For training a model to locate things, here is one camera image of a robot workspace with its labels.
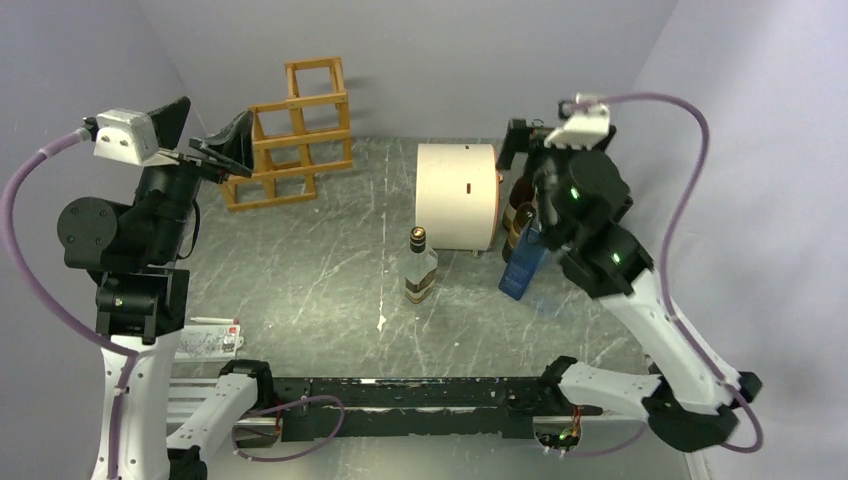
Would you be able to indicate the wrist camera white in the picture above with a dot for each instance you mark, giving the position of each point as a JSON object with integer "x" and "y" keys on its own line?
{"x": 125, "y": 136}
{"x": 585, "y": 122}

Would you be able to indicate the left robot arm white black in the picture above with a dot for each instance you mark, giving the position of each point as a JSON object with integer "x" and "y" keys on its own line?
{"x": 130, "y": 252}

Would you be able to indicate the cream cylindrical drum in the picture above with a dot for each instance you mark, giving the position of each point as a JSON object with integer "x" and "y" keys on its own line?
{"x": 457, "y": 195}

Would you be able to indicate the wooden hexagonal wine rack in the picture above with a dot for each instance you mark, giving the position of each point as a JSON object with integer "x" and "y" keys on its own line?
{"x": 285, "y": 172}

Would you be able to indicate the white marker pen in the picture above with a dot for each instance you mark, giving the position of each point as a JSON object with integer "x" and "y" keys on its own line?
{"x": 214, "y": 321}

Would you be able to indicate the white paper card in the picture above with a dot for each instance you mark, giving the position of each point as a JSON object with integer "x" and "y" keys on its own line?
{"x": 209, "y": 343}

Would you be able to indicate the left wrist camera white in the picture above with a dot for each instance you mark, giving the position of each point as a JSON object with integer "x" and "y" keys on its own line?
{"x": 125, "y": 136}

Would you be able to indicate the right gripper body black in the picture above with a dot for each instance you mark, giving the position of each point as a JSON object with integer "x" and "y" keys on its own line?
{"x": 550, "y": 163}

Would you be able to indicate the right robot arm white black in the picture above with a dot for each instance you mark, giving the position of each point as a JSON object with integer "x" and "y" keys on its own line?
{"x": 692, "y": 398}

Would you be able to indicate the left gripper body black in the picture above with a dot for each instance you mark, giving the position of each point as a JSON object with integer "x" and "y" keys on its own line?
{"x": 178, "y": 181}

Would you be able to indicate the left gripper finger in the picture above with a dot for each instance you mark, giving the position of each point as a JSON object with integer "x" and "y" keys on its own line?
{"x": 230, "y": 150}
{"x": 169, "y": 122}

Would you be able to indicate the clear square whisky bottle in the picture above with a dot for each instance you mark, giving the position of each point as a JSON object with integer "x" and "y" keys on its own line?
{"x": 419, "y": 267}

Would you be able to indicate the dark bottle gold foil neck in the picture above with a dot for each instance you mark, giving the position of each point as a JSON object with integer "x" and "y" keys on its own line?
{"x": 521, "y": 192}

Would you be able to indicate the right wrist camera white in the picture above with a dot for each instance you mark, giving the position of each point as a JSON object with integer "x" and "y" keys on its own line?
{"x": 585, "y": 122}

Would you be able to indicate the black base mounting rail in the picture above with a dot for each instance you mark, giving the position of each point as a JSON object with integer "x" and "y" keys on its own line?
{"x": 311, "y": 408}

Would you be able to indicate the blue glass bottle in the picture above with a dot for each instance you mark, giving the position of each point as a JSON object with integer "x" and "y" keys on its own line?
{"x": 523, "y": 256}

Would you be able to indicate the dark green bottle silver cap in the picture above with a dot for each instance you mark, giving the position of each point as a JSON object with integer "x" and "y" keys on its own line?
{"x": 515, "y": 220}

